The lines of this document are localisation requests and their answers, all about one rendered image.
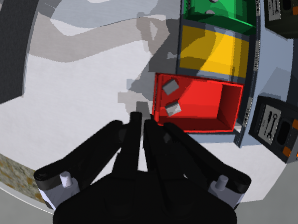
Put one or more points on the red bin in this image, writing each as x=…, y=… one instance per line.
x=205, y=106

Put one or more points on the green bin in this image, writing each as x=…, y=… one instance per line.
x=239, y=15

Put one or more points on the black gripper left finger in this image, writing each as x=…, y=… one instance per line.
x=66, y=177

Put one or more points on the grey metal shelf rack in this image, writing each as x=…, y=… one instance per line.
x=214, y=52

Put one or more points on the black case with orange handles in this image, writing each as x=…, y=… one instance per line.
x=275, y=125

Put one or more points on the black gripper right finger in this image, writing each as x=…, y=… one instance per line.
x=197, y=164

